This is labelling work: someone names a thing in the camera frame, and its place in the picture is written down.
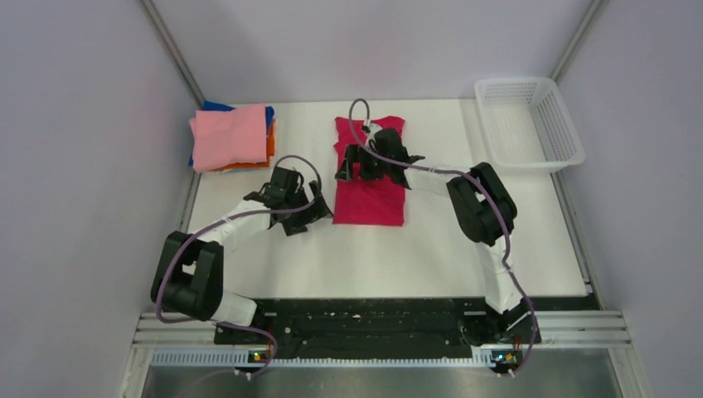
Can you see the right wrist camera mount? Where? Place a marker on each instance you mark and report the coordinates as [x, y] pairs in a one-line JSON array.
[[370, 130]]

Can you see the pink folded t shirt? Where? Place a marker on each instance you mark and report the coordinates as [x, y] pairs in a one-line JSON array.
[[228, 137]]

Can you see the blue folded t shirt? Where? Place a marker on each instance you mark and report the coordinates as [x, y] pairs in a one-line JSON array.
[[219, 105]]

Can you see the aluminium rail frame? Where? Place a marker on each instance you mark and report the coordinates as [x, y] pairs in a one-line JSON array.
[[192, 344]]

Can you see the white plastic basket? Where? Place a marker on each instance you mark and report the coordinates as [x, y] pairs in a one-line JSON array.
[[526, 125]]

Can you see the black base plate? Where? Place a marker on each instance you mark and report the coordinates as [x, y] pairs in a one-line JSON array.
[[381, 328]]

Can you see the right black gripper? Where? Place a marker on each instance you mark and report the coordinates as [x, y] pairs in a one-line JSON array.
[[356, 154]]

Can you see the magenta t shirt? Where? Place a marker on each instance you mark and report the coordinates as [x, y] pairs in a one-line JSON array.
[[370, 203]]

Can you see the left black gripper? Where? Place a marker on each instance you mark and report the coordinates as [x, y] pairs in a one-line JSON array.
[[293, 225]]

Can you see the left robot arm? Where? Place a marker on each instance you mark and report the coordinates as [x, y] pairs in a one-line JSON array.
[[189, 279]]

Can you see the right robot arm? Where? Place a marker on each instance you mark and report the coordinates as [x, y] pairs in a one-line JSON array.
[[485, 213]]

